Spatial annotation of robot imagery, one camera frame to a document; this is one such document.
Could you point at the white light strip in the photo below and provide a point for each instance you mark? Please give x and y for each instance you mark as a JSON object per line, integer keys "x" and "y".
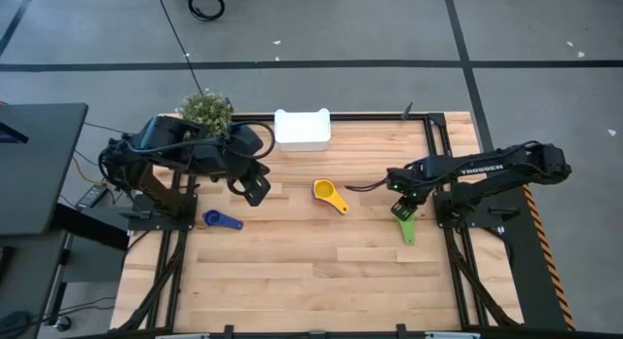
{"x": 182, "y": 336}

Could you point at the black aluminium table frame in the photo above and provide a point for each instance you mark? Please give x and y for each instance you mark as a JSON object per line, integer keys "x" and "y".
{"x": 452, "y": 280}

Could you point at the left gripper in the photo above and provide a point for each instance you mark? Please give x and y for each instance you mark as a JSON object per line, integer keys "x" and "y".
{"x": 255, "y": 188}

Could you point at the black side desk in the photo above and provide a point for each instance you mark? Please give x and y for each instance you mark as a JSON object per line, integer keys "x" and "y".
{"x": 24, "y": 207}

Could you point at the green plant in striped pot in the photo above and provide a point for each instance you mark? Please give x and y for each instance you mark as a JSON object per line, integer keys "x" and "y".
{"x": 207, "y": 110}

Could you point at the black frame bracket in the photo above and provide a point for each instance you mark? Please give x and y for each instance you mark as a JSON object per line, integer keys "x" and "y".
{"x": 229, "y": 331}

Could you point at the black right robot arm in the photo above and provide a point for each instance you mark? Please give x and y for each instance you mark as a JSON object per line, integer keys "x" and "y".
{"x": 487, "y": 168}

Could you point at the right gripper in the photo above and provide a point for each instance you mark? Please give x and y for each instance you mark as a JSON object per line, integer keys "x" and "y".
{"x": 409, "y": 183}

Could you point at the green plastic measuring cup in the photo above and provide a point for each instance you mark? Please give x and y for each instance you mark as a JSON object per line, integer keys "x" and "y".
{"x": 408, "y": 232}

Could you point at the black hazard-striped floor plate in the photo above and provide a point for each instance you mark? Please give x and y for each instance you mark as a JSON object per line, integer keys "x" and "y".
{"x": 530, "y": 261}

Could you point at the yellow plastic measuring cup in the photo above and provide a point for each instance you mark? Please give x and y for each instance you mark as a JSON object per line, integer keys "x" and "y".
{"x": 323, "y": 189}

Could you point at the black power adapter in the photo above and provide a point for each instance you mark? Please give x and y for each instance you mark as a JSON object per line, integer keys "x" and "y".
{"x": 92, "y": 197}

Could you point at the small purple measuring cup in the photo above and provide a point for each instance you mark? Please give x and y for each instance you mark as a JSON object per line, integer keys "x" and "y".
{"x": 211, "y": 217}

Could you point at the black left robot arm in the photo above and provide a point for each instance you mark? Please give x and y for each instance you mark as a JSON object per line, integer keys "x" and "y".
{"x": 160, "y": 139}

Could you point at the white plastic basket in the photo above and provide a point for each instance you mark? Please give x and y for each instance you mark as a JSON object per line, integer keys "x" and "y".
{"x": 302, "y": 129}

